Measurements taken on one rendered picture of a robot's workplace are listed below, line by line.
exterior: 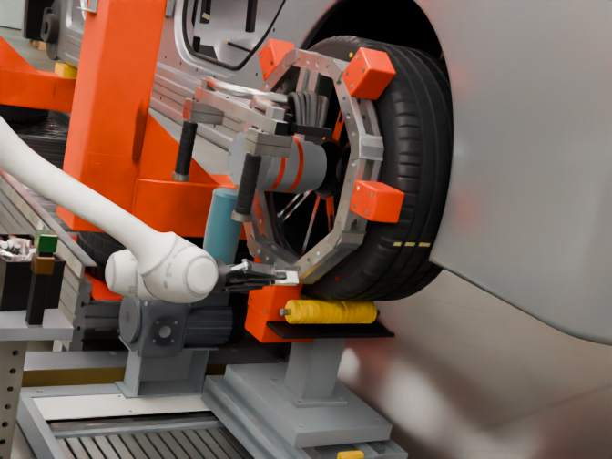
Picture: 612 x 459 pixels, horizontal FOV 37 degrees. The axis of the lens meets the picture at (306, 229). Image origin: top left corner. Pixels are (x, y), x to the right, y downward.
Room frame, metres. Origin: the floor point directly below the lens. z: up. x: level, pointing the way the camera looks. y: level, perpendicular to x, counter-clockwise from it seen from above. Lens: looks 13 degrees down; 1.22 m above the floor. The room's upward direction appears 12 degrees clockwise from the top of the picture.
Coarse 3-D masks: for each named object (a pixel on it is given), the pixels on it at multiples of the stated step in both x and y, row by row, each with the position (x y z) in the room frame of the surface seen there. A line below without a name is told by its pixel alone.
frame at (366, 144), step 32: (288, 64) 2.30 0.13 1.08; (320, 64) 2.19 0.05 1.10; (352, 128) 2.03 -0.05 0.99; (352, 160) 2.01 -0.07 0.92; (256, 192) 2.41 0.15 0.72; (256, 224) 2.33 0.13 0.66; (352, 224) 2.03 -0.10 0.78; (256, 256) 2.28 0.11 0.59; (288, 256) 2.23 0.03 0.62; (320, 256) 2.05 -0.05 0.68
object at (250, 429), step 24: (216, 384) 2.38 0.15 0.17; (216, 408) 2.35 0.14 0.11; (240, 408) 2.31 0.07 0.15; (240, 432) 2.23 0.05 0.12; (264, 432) 2.20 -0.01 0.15; (264, 456) 2.12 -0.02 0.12; (288, 456) 2.10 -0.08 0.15; (312, 456) 2.07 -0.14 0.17; (336, 456) 2.15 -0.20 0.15; (360, 456) 2.13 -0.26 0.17; (384, 456) 2.18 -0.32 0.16
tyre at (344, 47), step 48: (336, 48) 2.29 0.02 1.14; (384, 48) 2.23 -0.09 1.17; (384, 96) 2.10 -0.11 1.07; (432, 96) 2.13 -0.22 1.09; (384, 144) 2.06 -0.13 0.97; (432, 144) 2.06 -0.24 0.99; (432, 192) 2.05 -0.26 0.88; (384, 240) 2.01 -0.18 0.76; (432, 240) 2.08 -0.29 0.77; (336, 288) 2.11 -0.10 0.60; (384, 288) 2.12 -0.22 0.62
